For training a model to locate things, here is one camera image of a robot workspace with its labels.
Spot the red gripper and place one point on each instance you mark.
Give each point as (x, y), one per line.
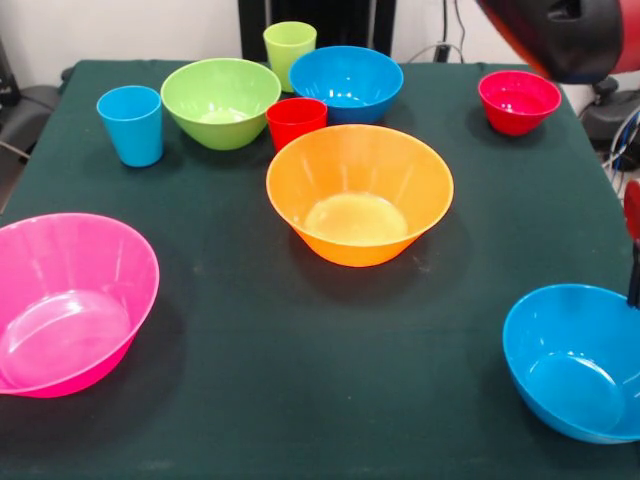
(634, 210)

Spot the blue bowl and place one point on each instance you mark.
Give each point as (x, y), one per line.
(350, 75)
(570, 360)

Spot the orange bowl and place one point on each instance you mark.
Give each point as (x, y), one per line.
(357, 165)

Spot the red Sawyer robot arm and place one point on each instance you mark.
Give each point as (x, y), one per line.
(565, 35)

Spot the small pink-red bowl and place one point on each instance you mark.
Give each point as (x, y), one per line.
(520, 107)

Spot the red cup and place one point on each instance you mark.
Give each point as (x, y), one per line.
(290, 122)

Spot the dark green tablecloth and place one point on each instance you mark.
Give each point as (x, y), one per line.
(250, 325)

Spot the green cup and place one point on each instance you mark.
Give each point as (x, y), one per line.
(287, 47)

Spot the green bowl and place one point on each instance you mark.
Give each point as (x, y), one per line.
(220, 110)

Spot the blue cup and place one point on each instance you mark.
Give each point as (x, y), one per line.
(132, 135)

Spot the large pink bowl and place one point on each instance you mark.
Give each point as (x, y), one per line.
(75, 310)

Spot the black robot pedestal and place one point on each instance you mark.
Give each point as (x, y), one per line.
(345, 22)

